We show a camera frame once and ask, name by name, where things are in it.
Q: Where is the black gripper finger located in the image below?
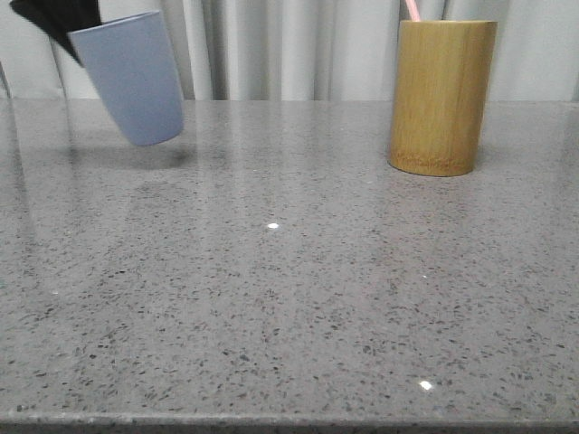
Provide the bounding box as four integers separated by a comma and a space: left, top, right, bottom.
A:
9, 0, 102, 66

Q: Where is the blue plastic cup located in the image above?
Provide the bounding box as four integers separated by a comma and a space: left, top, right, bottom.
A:
69, 10, 184, 146

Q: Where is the pink chopstick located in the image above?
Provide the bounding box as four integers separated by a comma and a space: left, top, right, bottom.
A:
404, 0, 421, 22

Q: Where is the bamboo wooden cup holder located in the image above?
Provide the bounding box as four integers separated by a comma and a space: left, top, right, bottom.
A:
388, 20, 498, 176

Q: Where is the grey curtain backdrop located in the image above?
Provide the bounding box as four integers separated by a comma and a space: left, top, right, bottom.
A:
0, 0, 579, 102

